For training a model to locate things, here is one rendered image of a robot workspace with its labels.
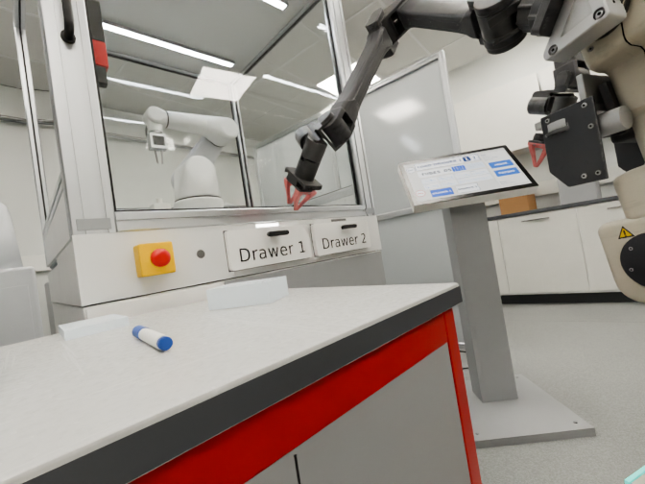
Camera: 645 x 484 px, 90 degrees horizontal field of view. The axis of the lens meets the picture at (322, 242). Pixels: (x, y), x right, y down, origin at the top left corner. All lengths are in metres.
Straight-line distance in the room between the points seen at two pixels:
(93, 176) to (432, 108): 2.17
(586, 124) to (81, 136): 1.02
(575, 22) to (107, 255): 0.96
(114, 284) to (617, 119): 1.03
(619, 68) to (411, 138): 1.82
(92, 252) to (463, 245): 1.37
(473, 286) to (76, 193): 1.47
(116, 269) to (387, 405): 0.63
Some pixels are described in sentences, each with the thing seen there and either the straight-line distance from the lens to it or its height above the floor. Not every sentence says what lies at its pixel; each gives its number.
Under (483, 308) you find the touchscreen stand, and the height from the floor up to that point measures 0.46.
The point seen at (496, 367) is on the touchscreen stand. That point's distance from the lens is 1.73.
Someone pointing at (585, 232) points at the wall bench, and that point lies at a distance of 3.60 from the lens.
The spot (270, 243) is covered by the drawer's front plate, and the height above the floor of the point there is 0.88.
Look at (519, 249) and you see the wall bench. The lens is 3.63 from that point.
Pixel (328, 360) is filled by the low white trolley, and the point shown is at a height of 0.74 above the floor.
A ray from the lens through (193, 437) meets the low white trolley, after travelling 0.24.
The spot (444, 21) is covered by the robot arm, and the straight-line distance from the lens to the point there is 0.95.
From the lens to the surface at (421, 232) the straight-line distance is 2.48.
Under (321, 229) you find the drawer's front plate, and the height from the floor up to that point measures 0.90.
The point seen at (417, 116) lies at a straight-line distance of 2.59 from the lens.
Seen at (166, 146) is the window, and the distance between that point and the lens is 0.93.
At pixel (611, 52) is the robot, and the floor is 1.10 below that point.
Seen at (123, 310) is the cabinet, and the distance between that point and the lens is 0.82.
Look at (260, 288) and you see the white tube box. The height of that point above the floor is 0.79.
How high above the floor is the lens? 0.84
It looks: 1 degrees up
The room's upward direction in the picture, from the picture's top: 9 degrees counter-clockwise
